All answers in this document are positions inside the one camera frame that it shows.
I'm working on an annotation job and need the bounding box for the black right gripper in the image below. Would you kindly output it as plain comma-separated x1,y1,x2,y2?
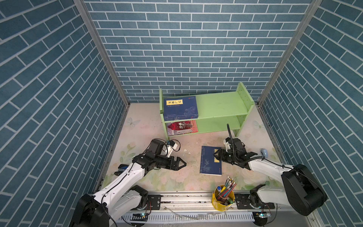
212,148,238,164

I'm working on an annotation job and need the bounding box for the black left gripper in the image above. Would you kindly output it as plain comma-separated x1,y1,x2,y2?
154,155,187,171

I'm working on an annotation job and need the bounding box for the blue book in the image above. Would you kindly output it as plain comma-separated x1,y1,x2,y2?
200,146,222,176
163,96,199,121

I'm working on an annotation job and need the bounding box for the red pink Hamlet book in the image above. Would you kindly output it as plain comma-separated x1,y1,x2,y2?
166,120,199,136

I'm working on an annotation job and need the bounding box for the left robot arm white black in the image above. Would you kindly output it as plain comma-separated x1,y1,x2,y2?
70,139,187,227

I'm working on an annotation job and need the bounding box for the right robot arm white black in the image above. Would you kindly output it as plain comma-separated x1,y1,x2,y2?
214,137,328,216

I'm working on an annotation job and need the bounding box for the green wooden shelf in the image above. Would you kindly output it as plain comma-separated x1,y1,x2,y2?
159,82,255,138

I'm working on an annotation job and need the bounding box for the yellow pen cup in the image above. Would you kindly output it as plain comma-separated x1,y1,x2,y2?
212,185,235,211

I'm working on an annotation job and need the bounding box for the light blue small mouse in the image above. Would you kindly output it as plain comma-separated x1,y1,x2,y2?
261,148,268,159

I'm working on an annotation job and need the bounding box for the blue stapler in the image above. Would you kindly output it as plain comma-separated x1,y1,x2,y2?
114,164,128,176

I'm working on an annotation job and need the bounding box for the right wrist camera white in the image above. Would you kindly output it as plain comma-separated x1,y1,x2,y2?
223,138,231,151

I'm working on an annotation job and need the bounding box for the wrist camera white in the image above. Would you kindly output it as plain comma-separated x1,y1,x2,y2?
166,140,181,158
223,138,231,151

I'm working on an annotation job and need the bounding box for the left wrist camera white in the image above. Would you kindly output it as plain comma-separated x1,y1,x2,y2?
166,140,181,158

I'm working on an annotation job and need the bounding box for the black corrugated cable right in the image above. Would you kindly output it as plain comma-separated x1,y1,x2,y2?
226,123,264,168

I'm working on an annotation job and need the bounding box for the aluminium corner post right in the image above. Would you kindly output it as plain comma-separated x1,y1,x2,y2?
257,0,322,107

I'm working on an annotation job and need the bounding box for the aluminium corner post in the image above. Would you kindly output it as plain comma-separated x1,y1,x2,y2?
74,0,130,108
257,0,322,107

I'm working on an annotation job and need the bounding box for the aluminium corner post left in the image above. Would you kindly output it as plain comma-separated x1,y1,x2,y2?
74,0,130,108

